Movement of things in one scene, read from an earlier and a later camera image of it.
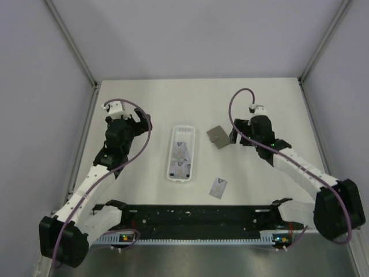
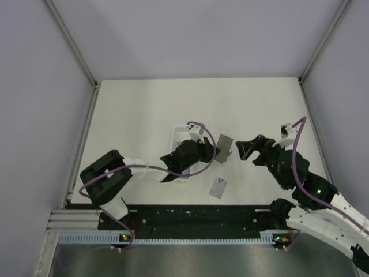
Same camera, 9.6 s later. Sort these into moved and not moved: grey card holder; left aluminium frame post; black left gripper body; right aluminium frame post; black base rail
Moved: black left gripper body; grey card holder
Not moved: right aluminium frame post; black base rail; left aluminium frame post
